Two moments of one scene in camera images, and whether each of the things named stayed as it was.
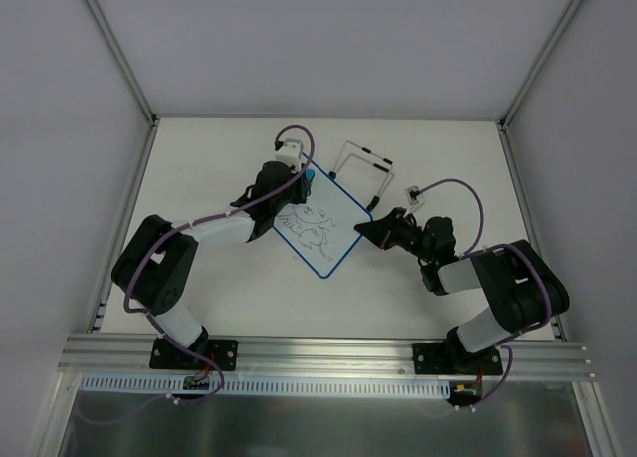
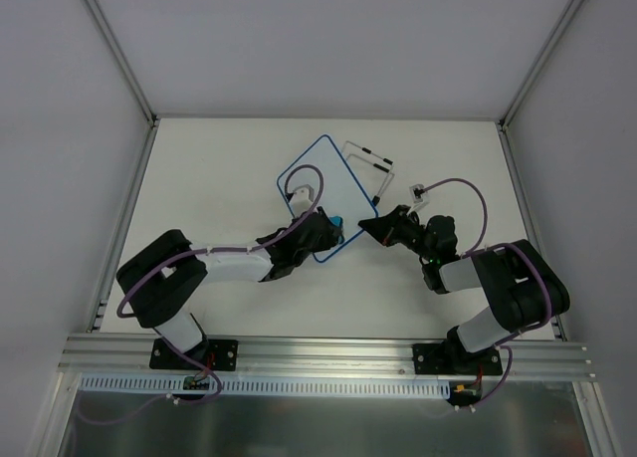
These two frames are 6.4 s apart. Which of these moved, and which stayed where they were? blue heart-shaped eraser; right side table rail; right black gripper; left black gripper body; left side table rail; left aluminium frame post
Moved: blue heart-shaped eraser; left black gripper body
Stayed: right black gripper; right side table rail; left aluminium frame post; left side table rail
